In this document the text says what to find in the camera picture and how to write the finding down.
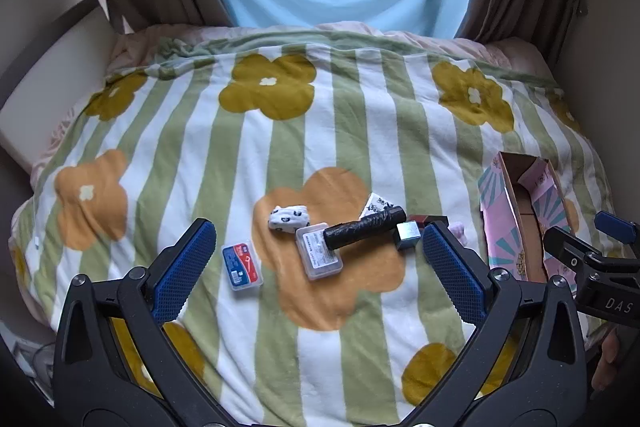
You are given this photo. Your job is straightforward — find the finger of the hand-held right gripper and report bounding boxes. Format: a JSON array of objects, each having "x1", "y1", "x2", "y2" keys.
[
  {"x1": 543, "y1": 227, "x2": 596, "y2": 269},
  {"x1": 594, "y1": 211, "x2": 640, "y2": 248}
]

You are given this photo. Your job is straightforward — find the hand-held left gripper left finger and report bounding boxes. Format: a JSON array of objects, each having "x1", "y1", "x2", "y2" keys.
[{"x1": 52, "y1": 218, "x2": 221, "y2": 409}]

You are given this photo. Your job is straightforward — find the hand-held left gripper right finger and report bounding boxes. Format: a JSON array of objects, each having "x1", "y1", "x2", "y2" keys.
[{"x1": 421, "y1": 222, "x2": 588, "y2": 409}]

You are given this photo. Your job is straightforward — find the pink printed cardboard box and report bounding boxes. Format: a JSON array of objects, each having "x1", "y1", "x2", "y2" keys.
[{"x1": 477, "y1": 151, "x2": 581, "y2": 288}]

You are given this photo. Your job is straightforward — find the small dark red box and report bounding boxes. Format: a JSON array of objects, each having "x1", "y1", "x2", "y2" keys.
[{"x1": 406, "y1": 214, "x2": 450, "y2": 230}]

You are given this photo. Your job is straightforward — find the small blue box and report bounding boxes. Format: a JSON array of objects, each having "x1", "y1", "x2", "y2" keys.
[{"x1": 395, "y1": 221, "x2": 426, "y2": 252}]

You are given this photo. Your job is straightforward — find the black trash bag roll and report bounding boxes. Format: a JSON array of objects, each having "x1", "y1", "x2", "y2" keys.
[{"x1": 323, "y1": 206, "x2": 405, "y2": 252}]

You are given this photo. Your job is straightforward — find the clear plastic case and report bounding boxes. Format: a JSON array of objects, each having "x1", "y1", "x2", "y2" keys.
[{"x1": 295, "y1": 223, "x2": 346, "y2": 282}]

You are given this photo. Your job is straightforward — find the person's right hand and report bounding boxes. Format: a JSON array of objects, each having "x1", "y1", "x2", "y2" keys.
[{"x1": 590, "y1": 327, "x2": 627, "y2": 391}]

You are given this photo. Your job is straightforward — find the pink plush item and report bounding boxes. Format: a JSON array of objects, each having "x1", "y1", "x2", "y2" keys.
[{"x1": 447, "y1": 221, "x2": 468, "y2": 248}]

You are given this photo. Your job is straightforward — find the red and blue floss case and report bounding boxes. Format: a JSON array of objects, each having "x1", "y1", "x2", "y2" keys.
[{"x1": 221, "y1": 242, "x2": 264, "y2": 292}]

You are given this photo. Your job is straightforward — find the white printed card packet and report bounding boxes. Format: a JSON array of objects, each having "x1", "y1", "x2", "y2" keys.
[{"x1": 361, "y1": 192, "x2": 396, "y2": 220}]

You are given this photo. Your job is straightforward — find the striped floral blanket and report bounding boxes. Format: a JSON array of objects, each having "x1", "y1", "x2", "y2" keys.
[{"x1": 10, "y1": 29, "x2": 613, "y2": 427}]

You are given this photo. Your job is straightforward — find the pink quilt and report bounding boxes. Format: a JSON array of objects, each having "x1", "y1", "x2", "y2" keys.
[{"x1": 107, "y1": 23, "x2": 556, "y2": 82}]

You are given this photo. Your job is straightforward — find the white pillow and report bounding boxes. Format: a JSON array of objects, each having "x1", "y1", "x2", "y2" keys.
[{"x1": 0, "y1": 0, "x2": 126, "y2": 172}]

